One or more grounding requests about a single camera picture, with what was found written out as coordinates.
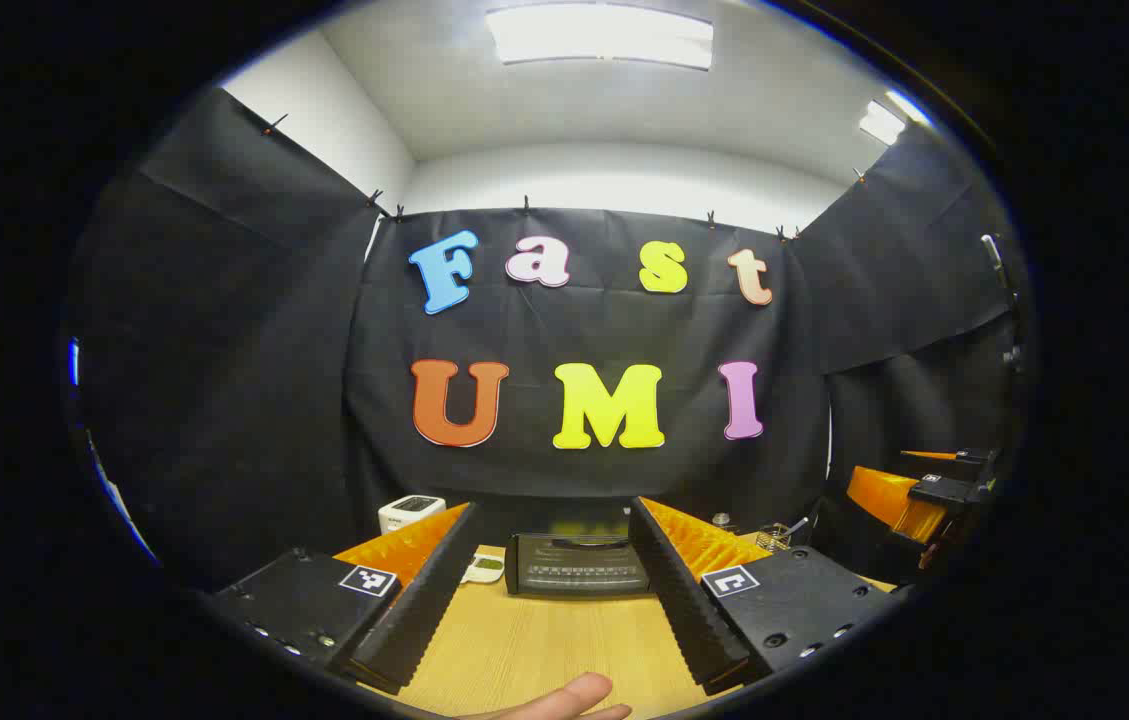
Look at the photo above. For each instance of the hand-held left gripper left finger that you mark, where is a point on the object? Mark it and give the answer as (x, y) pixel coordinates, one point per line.
(429, 590)

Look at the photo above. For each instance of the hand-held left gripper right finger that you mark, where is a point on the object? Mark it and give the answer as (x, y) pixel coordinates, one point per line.
(686, 600)

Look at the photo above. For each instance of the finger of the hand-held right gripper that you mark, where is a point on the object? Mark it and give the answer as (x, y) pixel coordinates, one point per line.
(969, 458)
(889, 495)

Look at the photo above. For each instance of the black electric oven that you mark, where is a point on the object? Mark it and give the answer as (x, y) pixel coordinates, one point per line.
(574, 575)

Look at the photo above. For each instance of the white divided snack dish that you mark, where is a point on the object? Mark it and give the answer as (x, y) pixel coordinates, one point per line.
(484, 570)

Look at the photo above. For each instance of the white toaster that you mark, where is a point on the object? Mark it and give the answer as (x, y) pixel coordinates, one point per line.
(409, 512)

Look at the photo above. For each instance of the metal mesh holder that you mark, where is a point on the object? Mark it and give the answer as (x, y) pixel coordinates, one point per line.
(772, 538)

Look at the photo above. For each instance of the small ceiling light panel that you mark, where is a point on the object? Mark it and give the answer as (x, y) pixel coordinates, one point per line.
(884, 122)

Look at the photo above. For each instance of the black backdrop cloth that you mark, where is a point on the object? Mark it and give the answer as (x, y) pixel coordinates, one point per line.
(224, 350)

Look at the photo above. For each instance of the large ceiling light panel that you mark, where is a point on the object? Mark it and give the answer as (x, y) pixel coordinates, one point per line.
(599, 35)

